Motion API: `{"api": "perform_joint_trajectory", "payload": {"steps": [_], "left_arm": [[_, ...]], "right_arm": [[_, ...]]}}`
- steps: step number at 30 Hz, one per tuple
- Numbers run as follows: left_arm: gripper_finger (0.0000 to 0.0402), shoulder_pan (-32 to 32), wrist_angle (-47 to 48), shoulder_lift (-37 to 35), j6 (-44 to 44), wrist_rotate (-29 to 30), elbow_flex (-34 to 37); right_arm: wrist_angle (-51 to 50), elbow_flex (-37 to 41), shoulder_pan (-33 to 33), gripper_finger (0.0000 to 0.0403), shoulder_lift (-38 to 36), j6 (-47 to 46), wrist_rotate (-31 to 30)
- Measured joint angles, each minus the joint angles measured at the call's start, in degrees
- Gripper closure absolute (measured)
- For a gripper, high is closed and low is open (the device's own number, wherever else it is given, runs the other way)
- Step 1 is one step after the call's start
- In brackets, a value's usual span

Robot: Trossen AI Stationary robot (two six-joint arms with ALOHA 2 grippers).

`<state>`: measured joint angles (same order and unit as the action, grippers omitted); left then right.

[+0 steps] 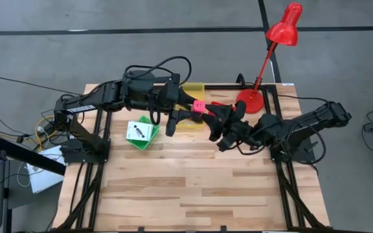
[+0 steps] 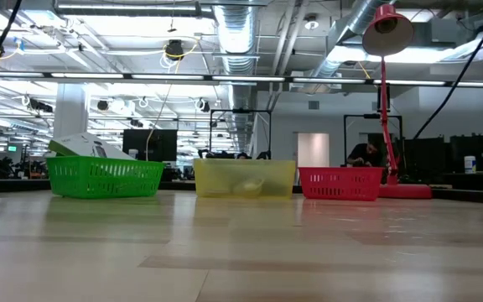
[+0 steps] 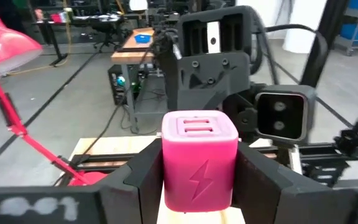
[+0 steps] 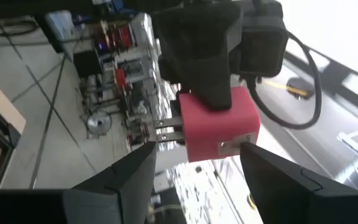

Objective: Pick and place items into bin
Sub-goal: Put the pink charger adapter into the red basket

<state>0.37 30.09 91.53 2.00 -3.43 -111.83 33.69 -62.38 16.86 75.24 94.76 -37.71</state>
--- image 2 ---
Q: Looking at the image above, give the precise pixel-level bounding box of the green white Acer box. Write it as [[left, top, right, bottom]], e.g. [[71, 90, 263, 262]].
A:
[[48, 133, 136, 161]]

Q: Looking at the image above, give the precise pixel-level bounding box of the black equipment case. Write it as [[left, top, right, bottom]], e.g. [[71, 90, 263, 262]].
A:
[[449, 133, 483, 174], [403, 136, 448, 173]]

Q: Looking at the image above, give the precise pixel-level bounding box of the yellow translucent plastic bin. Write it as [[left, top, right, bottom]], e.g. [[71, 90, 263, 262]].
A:
[[194, 158, 297, 199]]

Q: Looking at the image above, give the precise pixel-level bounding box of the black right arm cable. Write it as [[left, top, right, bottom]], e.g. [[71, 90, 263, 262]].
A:
[[413, 0, 483, 140]]

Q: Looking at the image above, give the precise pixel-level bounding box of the red plastic basket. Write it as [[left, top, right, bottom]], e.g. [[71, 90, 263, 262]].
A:
[[299, 166, 385, 201]]

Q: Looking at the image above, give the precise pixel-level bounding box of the black background rig frame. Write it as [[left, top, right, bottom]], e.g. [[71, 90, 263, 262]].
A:
[[210, 107, 273, 160]]

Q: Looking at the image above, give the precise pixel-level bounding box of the green plastic basket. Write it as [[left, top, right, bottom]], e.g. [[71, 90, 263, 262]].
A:
[[46, 155, 166, 200]]

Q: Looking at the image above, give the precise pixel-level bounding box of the person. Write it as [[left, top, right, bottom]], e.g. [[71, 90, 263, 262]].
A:
[[347, 140, 387, 168]]

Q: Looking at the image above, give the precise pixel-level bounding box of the red desk lamp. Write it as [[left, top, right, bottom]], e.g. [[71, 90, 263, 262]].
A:
[[361, 3, 434, 200]]

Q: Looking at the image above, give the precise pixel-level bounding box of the black overhead frame bar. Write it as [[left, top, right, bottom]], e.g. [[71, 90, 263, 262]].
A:
[[0, 70, 483, 88]]

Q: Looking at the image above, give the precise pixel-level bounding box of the black ceiling camera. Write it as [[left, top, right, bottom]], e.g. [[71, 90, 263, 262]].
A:
[[164, 39, 185, 62]]

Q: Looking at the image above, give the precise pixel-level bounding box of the black monitor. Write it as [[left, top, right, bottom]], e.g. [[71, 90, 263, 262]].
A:
[[122, 128, 179, 163]]

